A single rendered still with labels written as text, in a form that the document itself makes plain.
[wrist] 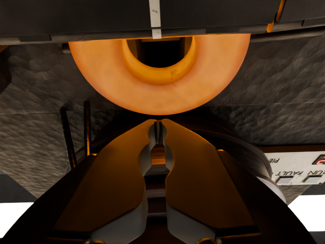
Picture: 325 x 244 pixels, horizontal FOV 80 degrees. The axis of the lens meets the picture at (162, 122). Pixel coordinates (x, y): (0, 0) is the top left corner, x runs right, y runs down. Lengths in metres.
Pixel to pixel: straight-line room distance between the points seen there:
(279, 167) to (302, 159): 0.06
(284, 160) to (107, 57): 0.51
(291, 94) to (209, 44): 0.21
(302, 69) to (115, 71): 0.25
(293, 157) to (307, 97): 0.25
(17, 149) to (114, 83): 0.44
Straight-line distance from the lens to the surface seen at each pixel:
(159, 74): 0.21
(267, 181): 0.35
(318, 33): 0.30
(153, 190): 0.29
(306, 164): 0.65
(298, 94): 0.37
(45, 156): 0.60
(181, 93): 0.21
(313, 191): 9.09
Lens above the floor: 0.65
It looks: 47 degrees up
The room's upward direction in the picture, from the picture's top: 176 degrees clockwise
